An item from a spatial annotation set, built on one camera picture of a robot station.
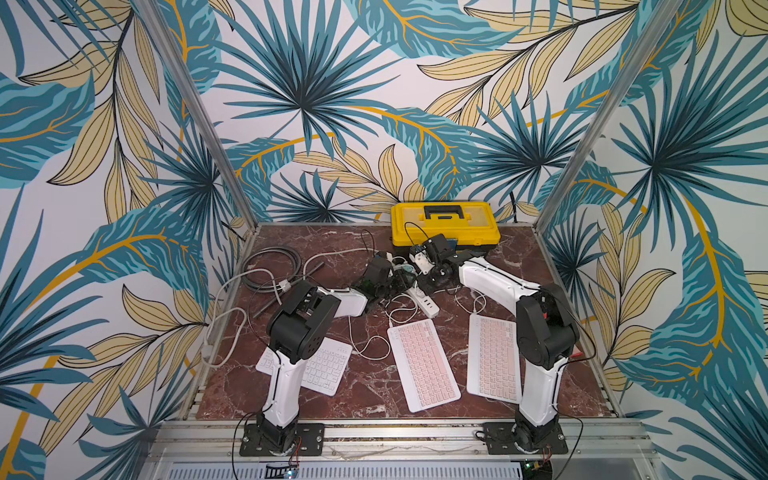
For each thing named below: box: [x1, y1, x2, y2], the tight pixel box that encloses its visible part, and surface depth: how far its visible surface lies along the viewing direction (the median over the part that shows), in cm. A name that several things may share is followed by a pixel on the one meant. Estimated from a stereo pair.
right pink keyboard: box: [467, 313, 522, 404], surface depth 87 cm
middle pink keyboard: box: [387, 319, 461, 413], surface depth 87 cm
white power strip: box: [406, 286, 440, 318], surface depth 97 cm
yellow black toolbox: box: [390, 202, 501, 246], surface depth 100 cm
